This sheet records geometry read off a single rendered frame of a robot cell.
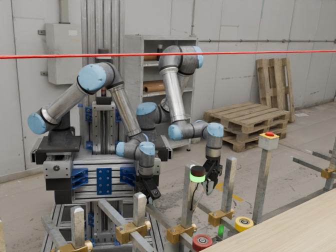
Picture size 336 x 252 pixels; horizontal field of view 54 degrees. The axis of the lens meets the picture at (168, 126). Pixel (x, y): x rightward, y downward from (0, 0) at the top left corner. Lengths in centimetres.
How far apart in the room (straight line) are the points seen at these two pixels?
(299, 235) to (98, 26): 149
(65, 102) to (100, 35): 51
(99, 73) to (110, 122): 53
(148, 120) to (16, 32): 210
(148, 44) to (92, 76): 289
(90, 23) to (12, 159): 227
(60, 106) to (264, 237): 112
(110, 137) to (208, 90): 347
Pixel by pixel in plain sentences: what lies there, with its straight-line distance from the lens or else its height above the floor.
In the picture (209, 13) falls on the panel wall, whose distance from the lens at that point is 516.
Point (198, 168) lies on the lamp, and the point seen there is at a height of 117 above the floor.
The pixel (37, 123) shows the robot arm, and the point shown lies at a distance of 181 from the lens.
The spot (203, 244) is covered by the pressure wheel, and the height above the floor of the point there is 91.
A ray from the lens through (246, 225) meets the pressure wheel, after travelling 156.
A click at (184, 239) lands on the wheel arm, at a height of 86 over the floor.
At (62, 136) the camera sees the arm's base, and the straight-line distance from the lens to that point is 196.
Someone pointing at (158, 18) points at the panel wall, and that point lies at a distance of 451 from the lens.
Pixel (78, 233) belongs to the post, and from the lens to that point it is 124.
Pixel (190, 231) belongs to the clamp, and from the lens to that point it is 156.
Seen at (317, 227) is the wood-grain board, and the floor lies 90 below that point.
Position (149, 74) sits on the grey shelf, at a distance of 449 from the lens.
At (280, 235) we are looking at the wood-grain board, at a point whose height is 90.
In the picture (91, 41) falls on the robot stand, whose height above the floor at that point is 161.
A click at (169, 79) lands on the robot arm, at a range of 164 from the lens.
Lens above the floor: 175
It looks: 18 degrees down
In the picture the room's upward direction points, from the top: 3 degrees clockwise
